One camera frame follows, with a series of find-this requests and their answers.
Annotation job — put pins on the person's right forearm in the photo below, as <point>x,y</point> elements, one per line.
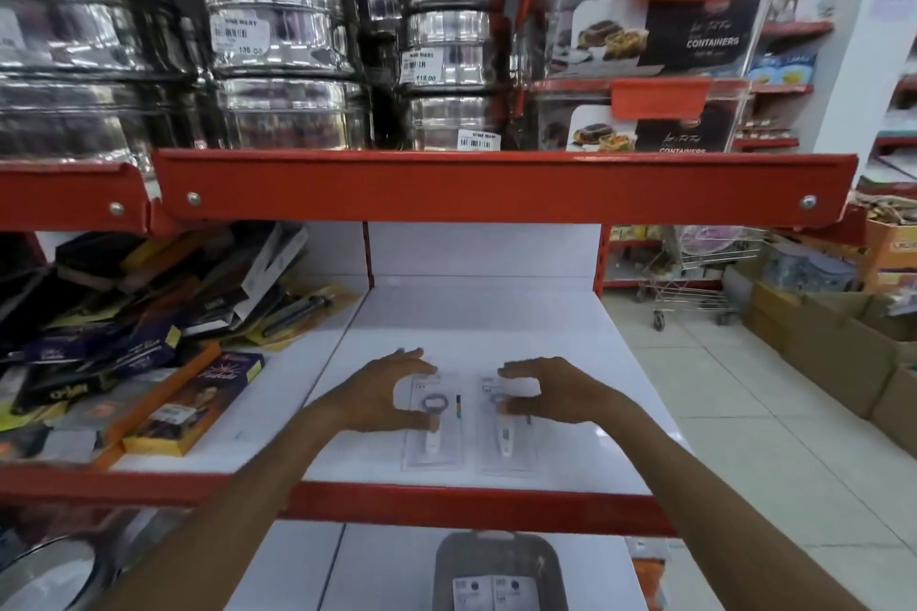
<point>716,503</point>

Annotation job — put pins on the person's right hand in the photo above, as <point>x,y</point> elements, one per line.
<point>566,399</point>

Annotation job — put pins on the metal shopping trolley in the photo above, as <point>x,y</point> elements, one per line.
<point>698,274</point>

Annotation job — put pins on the red and white shelf rack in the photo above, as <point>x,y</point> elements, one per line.
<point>501,184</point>

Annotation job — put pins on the clear container set red lid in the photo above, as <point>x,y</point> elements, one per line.
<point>645,123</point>
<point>688,30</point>

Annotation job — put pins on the person's left forearm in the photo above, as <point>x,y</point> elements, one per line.
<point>229,517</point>

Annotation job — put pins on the person's left hand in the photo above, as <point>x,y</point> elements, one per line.
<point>365,403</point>

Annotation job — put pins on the red background store shelf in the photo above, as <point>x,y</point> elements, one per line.
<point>781,88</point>

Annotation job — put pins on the stack of large steel pots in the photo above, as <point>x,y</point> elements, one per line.
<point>64,45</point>

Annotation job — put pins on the person's left thumb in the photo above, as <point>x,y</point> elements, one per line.
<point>419,421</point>

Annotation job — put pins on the orange boxed knife packet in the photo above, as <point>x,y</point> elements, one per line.
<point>190,410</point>

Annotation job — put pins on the orange cardboard box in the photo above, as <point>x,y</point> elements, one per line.
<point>892,252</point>

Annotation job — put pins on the white carded packet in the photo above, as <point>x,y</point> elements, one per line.
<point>471,595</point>
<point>511,595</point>

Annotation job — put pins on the row of brown cardboard boxes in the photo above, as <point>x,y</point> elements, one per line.
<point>831,345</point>

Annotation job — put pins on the stack of small steel tins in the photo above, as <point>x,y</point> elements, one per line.
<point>451,45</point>

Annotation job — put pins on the person's right thumb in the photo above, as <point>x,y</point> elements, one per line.
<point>514,406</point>

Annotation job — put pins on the clear bottle opener blister packet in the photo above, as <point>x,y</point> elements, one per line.
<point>448,449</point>
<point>510,446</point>

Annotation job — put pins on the small steel canister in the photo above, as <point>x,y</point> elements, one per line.
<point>378,5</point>

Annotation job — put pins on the grey plastic basket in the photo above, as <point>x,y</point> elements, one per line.
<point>501,560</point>

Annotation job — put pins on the perforated steel steamer stack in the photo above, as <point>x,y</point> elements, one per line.
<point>279,23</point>

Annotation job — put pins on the glass lidded pan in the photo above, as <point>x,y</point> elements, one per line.
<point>57,575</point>

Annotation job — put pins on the pile of packaged kitchen knives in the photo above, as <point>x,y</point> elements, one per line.
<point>129,317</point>

